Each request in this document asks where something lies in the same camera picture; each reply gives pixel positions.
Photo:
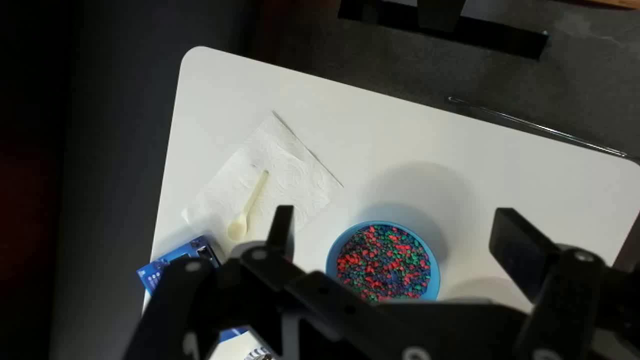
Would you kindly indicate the white plastic spoon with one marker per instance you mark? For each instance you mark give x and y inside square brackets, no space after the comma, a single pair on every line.
[250,202]

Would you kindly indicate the blue snack box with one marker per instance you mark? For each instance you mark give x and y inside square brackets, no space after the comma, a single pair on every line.
[156,270]

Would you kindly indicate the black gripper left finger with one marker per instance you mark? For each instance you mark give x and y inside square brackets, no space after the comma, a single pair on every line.
[201,300]

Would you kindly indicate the blue plastic bowl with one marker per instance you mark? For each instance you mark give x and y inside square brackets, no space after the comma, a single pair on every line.
[432,267]

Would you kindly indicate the colourful beads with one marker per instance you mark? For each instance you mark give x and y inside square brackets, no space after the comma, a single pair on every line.
[382,260]

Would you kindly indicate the black metal frame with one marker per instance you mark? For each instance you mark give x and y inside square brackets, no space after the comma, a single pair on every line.
[466,26]

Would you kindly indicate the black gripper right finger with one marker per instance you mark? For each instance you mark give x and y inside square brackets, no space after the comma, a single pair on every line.
[567,287]

